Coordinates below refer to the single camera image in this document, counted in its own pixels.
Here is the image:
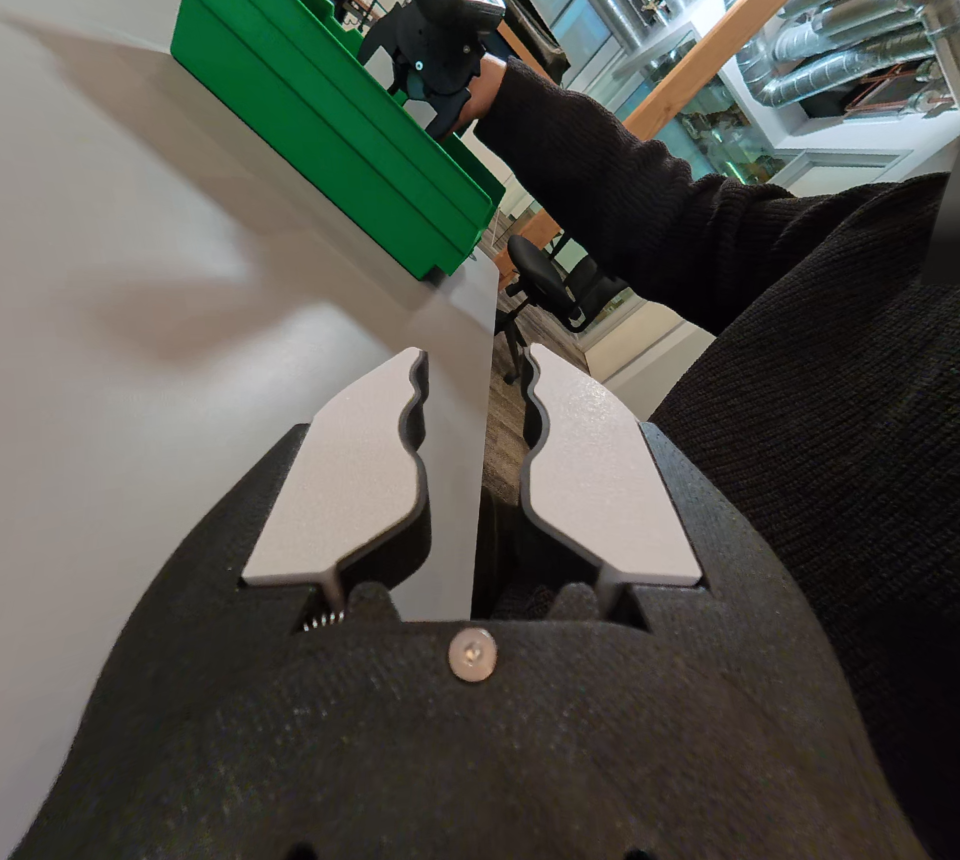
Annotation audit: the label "wooden ceiling beam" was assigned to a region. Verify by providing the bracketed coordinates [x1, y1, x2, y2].
[622, 0, 890, 143]

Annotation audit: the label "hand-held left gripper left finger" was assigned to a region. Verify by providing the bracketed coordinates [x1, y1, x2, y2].
[241, 347, 433, 614]

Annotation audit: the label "person's right hand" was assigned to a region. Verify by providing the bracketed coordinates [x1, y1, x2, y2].
[453, 56, 513, 135]

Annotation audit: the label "silver ventilation ducts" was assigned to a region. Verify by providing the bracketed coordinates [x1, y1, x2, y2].
[555, 0, 960, 120]

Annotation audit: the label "person's right forearm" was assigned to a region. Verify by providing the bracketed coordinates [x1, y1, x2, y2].
[474, 58, 950, 336]

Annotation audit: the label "white cabinet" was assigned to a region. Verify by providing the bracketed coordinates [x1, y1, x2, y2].
[588, 298, 720, 420]

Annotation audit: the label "green plastic bin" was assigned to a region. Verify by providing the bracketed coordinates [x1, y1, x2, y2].
[171, 0, 507, 280]

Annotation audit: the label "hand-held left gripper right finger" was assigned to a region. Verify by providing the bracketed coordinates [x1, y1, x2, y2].
[519, 343, 705, 621]

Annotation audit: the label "black mesh office chair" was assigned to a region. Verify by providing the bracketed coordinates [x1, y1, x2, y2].
[493, 234, 633, 387]

